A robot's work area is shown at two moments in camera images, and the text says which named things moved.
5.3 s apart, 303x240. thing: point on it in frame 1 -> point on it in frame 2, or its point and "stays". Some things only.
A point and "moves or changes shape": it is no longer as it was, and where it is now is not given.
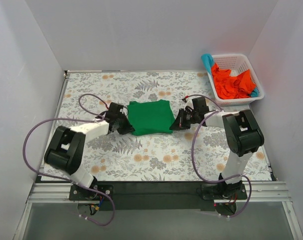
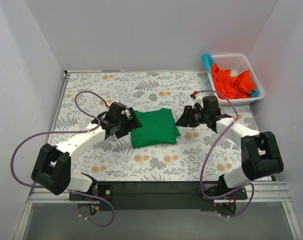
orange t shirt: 228,86 stays
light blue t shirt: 208,60 stays
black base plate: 129,195 stays
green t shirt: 150,118 moves or changes shape
